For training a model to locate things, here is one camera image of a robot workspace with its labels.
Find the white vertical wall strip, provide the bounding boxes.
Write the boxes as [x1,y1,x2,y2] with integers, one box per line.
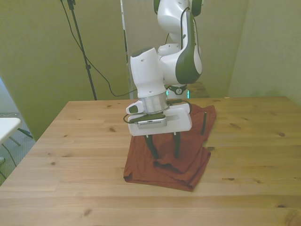
[120,0,133,100]

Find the white folding table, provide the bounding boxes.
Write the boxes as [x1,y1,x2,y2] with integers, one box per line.
[0,117,22,145]

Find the brown wooden stool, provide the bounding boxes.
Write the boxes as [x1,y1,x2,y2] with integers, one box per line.
[188,81,210,98]

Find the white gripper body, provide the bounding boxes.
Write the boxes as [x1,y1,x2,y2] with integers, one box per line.
[128,105,192,137]

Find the black camera tripod stand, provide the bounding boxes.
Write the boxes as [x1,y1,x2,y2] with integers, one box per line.
[60,0,98,101]

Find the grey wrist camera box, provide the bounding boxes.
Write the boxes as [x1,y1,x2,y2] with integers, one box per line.
[129,113,168,130]

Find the thin green floor cable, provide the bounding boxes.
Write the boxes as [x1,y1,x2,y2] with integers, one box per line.
[1,144,17,167]

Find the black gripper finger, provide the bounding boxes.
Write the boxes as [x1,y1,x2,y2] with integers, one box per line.
[144,135,159,159]
[173,132,182,159]

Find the long black hanging cable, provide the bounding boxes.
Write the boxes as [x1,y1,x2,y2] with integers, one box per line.
[60,0,136,97]

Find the rust red shorts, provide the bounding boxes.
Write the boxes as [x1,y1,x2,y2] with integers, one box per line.
[123,105,217,192]

